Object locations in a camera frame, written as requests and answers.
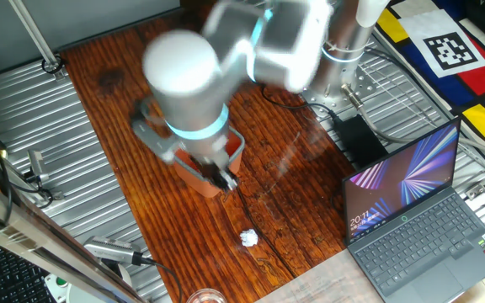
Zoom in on black camera cable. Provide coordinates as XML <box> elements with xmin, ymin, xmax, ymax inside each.
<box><xmin>140</xmin><ymin>255</ymin><xmax>184</xmax><ymax>303</ymax></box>

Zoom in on orange trash can grey rim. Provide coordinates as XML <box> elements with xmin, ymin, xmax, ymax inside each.
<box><xmin>172</xmin><ymin>125</ymin><xmax>246</xmax><ymax>199</ymax></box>

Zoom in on black power adapter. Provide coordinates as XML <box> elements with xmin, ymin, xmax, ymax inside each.
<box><xmin>333</xmin><ymin>114</ymin><xmax>389</xmax><ymax>170</ymax></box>

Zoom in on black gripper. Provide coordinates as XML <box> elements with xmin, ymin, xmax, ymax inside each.
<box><xmin>196</xmin><ymin>157</ymin><xmax>240</xmax><ymax>193</ymax></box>

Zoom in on shiny metal frame bar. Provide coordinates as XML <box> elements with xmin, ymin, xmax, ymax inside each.
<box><xmin>0</xmin><ymin>167</ymin><xmax>147</xmax><ymax>303</ymax></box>

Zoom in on black power cable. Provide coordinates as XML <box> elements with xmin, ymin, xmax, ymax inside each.
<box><xmin>259</xmin><ymin>82</ymin><xmax>341</xmax><ymax>124</ymax></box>

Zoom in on dark grey laptop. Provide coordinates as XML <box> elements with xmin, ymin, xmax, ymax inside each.
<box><xmin>341</xmin><ymin>116</ymin><xmax>485</xmax><ymax>303</ymax></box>

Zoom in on clear glass cup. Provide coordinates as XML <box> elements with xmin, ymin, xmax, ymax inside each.
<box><xmin>185</xmin><ymin>288</ymin><xmax>229</xmax><ymax>303</ymax></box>

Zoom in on white box green button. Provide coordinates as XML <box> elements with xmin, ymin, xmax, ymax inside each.
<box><xmin>43</xmin><ymin>273</ymin><xmax>72</xmax><ymax>303</ymax></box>

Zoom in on thin metal pole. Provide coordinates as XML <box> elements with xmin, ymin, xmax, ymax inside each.
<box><xmin>8</xmin><ymin>0</ymin><xmax>69</xmax><ymax>81</ymax></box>

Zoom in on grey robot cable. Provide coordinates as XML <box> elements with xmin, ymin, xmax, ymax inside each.
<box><xmin>340</xmin><ymin>82</ymin><xmax>485</xmax><ymax>172</ymax></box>

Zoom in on white paper with marker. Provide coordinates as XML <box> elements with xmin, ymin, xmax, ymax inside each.
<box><xmin>397</xmin><ymin>8</ymin><xmax>485</xmax><ymax>79</ymax></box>

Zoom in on black keyboard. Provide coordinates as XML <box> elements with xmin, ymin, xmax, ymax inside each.
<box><xmin>0</xmin><ymin>243</ymin><xmax>58</xmax><ymax>303</ymax></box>

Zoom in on colourful block pattern cloth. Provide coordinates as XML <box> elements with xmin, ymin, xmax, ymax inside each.
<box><xmin>372</xmin><ymin>0</ymin><xmax>485</xmax><ymax>161</ymax></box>

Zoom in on small grey camera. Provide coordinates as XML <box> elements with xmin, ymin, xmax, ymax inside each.
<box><xmin>25</xmin><ymin>149</ymin><xmax>52</xmax><ymax>184</ymax></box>

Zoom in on white paper ball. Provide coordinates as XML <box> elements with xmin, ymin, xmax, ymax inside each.
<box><xmin>239</xmin><ymin>228</ymin><xmax>259</xmax><ymax>248</ymax></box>

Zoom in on silver depth camera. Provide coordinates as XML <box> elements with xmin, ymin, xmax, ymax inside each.
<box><xmin>83</xmin><ymin>235</ymin><xmax>145</xmax><ymax>267</ymax></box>

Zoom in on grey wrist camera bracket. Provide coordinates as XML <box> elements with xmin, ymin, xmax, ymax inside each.
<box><xmin>130</xmin><ymin>97</ymin><xmax>184</xmax><ymax>163</ymax></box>

